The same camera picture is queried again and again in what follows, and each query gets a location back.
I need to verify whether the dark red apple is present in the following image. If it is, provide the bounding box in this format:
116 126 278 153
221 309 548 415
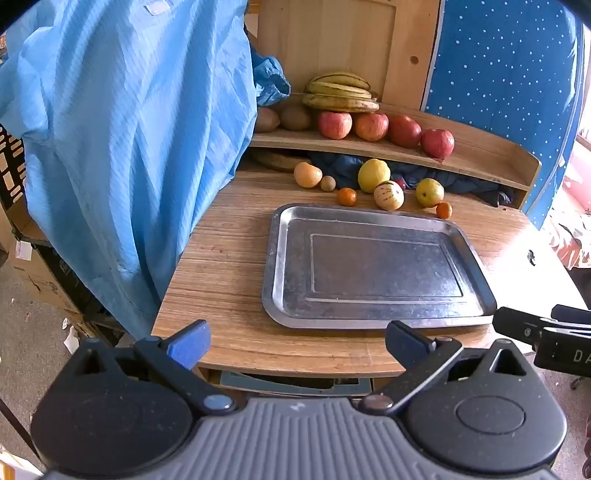
387 114 423 149

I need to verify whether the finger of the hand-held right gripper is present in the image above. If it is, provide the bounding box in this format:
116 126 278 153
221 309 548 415
551 304 591 326
493 305 591 370

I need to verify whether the yellow lemon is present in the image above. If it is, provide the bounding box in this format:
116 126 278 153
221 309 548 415
358 158 391 193

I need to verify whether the cardboard box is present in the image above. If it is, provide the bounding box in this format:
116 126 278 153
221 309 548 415
9 231 100 333

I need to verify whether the dark blue padded jacket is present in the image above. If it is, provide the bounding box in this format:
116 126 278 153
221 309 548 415
307 152 513 208

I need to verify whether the red striped apple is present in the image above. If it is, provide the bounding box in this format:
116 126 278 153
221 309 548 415
353 112 389 142
318 111 353 140

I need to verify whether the pale orange citrus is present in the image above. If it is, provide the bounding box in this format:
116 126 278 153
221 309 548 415
294 161 323 188

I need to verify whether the pink printed cloth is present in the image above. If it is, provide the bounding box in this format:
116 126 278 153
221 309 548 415
545 138 591 268

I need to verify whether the striped pepino melon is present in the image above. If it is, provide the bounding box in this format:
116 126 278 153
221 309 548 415
373 181 405 211

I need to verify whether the yellow fruit under shelf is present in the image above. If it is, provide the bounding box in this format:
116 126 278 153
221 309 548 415
252 148 311 172

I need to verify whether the brown-spotted banana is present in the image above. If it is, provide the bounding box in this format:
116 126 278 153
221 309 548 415
302 97 380 113

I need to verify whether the brown kiwi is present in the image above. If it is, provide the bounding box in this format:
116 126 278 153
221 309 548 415
255 107 281 133
279 104 313 131

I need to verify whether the blue dotted fabric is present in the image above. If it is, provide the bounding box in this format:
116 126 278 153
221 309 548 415
422 0 580 229

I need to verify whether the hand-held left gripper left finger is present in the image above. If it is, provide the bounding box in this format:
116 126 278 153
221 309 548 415
65 319 236 416

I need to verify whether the black patterned box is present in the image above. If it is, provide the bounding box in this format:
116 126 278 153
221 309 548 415
0 122 28 204

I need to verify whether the curved wooden shelf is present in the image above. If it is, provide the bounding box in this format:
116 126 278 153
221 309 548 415
247 102 542 210

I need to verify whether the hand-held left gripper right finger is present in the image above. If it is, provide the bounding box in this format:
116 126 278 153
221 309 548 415
358 320 532 416

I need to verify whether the light blue garment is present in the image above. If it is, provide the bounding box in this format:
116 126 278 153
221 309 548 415
0 0 257 340

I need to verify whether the metal tray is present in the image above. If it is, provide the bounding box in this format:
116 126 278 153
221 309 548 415
262 203 498 330

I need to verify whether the yellow banana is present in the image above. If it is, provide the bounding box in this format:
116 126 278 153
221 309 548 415
307 81 374 97
313 72 371 89
303 91 377 103

